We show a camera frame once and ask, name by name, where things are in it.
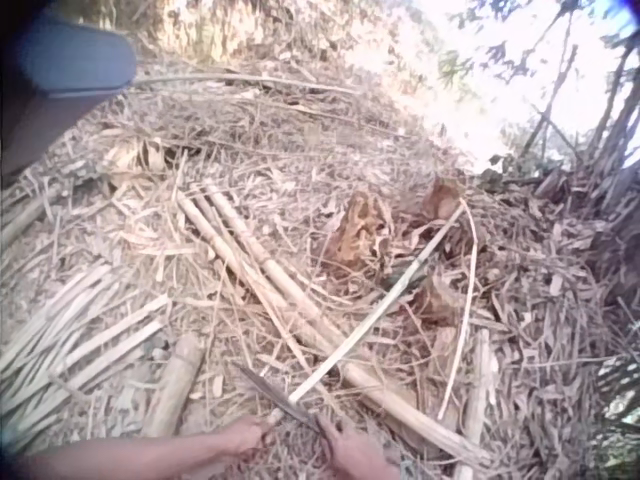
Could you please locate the person's right hand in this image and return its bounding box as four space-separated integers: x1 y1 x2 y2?
316 414 402 480

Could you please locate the person's left hand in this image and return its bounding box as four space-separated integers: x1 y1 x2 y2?
218 414 278 460

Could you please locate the dark machete knife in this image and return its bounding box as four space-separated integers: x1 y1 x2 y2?
232 362 322 432

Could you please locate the thin split bamboo strip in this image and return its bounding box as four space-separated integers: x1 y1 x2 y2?
269 203 467 421

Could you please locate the short thick bamboo log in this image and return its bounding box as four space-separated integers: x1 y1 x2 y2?
142 332 207 439

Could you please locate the long bamboo pole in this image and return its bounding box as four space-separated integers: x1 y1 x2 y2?
175 191 490 465
205 184 351 351
190 193 321 351

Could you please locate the pale split bamboo piece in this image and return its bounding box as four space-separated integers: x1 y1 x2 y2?
452 328 499 480

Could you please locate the pile of split bamboo strips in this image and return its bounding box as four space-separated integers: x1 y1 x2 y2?
0 263 172 441

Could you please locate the large brown dry leaf sheath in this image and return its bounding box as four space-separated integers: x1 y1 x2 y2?
319 189 397 284

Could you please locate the thin curved bamboo sliver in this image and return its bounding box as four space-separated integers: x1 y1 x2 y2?
436 198 480 422

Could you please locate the small brown dry leaf sheath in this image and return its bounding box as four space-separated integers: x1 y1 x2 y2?
418 174 468 224

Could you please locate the long thin dry branch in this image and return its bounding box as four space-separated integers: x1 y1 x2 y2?
133 72 362 97

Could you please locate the clump of trees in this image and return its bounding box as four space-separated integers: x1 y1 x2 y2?
479 0 640 211

